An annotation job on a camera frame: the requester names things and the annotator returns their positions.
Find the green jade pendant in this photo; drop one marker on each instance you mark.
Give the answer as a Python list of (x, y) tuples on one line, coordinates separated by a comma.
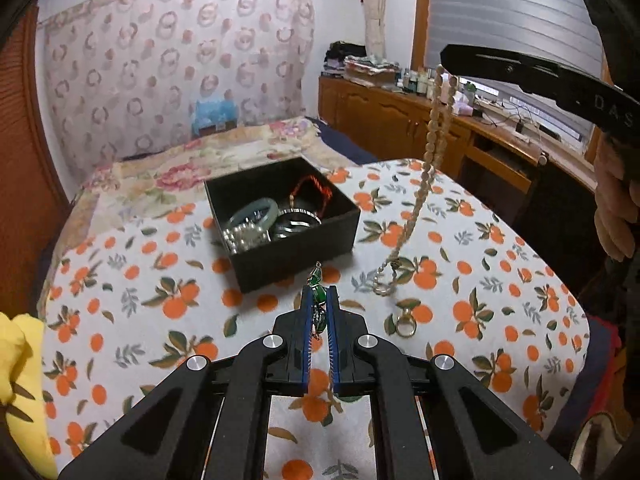
[(318, 300)]

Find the wooden louvered wardrobe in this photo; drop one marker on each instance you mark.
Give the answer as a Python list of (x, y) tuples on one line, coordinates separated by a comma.
[(34, 206)]

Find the black jewelry box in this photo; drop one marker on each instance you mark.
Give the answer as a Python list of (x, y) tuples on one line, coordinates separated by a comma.
[(256, 259)]

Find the grey window blind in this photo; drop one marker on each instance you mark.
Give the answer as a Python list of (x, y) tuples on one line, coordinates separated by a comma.
[(559, 30)]

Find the cosmetic bottles group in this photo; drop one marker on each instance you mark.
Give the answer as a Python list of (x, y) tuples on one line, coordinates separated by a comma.
[(422, 83)]

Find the blue wrapped box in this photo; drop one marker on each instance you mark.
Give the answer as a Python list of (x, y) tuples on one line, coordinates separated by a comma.
[(214, 117)]

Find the person's right hand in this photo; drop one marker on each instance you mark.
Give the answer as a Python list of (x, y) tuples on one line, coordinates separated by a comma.
[(617, 203)]

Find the pale jade bangle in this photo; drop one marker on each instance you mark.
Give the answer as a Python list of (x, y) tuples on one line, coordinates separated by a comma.
[(262, 213)]

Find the long pearl strand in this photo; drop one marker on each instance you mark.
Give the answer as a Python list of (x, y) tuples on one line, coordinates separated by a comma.
[(438, 127)]

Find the wooden sideboard cabinet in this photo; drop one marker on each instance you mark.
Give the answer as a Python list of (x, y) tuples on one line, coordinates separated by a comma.
[(517, 175)]

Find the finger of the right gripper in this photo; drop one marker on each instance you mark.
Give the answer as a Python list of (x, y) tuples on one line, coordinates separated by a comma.
[(572, 90)]

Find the orange print tablecloth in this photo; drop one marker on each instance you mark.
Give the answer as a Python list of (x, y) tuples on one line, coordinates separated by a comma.
[(445, 276)]

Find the beige tied curtain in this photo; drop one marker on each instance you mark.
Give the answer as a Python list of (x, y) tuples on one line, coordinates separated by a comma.
[(374, 26)]

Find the stack of folded clothes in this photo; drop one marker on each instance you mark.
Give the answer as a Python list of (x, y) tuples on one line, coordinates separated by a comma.
[(351, 62)]

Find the silver carved bangle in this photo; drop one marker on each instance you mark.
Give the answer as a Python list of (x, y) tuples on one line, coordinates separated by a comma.
[(292, 221)]

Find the pink circle pattern curtain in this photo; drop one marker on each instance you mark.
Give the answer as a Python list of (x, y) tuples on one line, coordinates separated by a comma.
[(125, 77)]

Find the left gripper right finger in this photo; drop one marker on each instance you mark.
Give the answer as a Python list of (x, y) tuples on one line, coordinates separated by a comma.
[(432, 419)]

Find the floral bedspread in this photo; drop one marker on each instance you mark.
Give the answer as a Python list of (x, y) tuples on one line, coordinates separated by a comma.
[(156, 184)]

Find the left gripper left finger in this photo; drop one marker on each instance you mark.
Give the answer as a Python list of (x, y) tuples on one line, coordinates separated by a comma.
[(207, 419)]

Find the yellow plush toy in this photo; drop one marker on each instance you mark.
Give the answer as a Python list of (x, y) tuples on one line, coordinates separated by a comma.
[(24, 434)]

